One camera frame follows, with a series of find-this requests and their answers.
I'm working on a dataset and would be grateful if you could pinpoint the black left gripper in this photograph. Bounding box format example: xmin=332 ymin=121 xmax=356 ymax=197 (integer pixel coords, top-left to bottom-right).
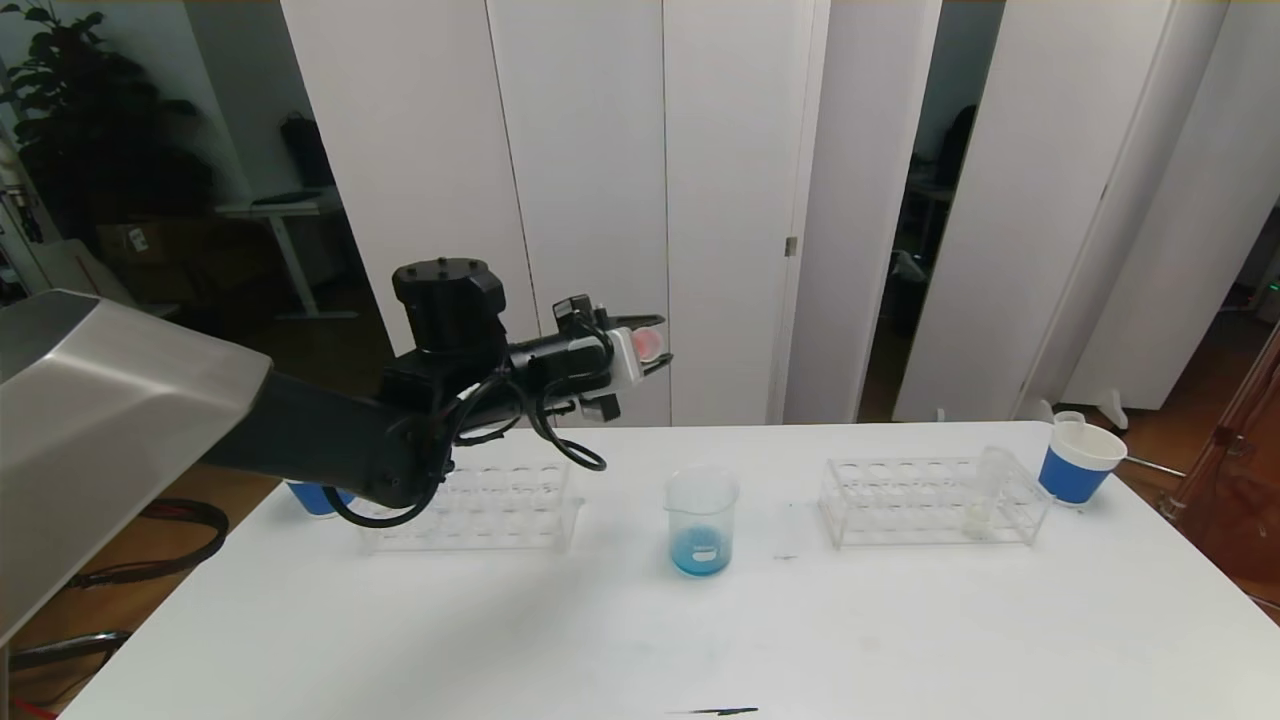
xmin=508 ymin=313 xmax=674 ymax=403

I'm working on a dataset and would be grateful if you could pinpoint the clear plastic beaker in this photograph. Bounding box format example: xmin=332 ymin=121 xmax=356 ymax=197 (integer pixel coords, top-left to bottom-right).
xmin=666 ymin=466 xmax=741 ymax=578

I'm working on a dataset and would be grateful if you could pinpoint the clear acrylic test tube rack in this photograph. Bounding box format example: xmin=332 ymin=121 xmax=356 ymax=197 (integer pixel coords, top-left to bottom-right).
xmin=818 ymin=456 xmax=1049 ymax=548
xmin=355 ymin=455 xmax=584 ymax=553

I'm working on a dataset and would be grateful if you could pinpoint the test tube with yellowish pigment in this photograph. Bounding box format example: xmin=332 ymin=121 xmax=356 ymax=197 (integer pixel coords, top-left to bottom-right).
xmin=962 ymin=446 xmax=1013 ymax=539

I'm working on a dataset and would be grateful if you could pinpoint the white folding partition screen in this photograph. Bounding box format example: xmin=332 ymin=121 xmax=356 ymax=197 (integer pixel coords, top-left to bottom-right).
xmin=282 ymin=0 xmax=943 ymax=430
xmin=890 ymin=0 xmax=1231 ymax=425
xmin=1060 ymin=0 xmax=1280 ymax=413

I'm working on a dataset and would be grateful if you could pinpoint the blue banded white paper cup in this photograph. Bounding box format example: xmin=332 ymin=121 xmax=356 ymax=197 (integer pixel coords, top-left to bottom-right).
xmin=1036 ymin=422 xmax=1127 ymax=506
xmin=285 ymin=480 xmax=357 ymax=518

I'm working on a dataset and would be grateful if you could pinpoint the white standing desk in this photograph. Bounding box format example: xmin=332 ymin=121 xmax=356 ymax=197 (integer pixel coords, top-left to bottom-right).
xmin=218 ymin=192 xmax=359 ymax=323

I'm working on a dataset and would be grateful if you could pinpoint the black backpack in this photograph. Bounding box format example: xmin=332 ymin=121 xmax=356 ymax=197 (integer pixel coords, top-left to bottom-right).
xmin=281 ymin=113 xmax=339 ymax=191

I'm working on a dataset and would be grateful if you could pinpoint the black bin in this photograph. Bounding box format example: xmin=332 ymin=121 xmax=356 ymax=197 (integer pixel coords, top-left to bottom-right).
xmin=172 ymin=303 xmax=239 ymax=351

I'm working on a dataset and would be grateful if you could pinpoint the brown cardboard box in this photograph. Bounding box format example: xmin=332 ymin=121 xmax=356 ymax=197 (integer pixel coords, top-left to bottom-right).
xmin=95 ymin=220 xmax=226 ymax=269

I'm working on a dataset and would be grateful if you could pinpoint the white machine base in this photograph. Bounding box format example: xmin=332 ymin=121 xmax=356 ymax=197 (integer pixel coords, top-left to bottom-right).
xmin=0 ymin=150 xmax=183 ymax=321

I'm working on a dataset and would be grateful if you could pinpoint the green potted plant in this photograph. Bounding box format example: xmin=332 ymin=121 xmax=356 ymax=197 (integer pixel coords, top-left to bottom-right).
xmin=0 ymin=0 xmax=213 ymax=246

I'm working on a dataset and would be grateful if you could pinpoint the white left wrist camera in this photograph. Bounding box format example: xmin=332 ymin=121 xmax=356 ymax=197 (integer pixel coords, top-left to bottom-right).
xmin=603 ymin=326 xmax=646 ymax=389

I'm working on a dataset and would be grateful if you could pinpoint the black camera cable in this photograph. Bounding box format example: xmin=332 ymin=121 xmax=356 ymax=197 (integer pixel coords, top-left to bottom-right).
xmin=440 ymin=365 xmax=609 ymax=473

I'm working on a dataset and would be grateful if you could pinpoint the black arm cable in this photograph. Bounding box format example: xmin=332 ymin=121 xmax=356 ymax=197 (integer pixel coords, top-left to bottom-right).
xmin=65 ymin=498 xmax=231 ymax=591

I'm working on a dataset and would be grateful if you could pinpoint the metal frame stand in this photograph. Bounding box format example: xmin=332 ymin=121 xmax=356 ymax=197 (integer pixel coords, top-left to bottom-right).
xmin=1160 ymin=320 xmax=1280 ymax=611

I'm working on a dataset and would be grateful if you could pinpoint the metal chair frame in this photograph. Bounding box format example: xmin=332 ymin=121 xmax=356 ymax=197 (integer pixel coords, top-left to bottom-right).
xmin=8 ymin=628 xmax=133 ymax=720

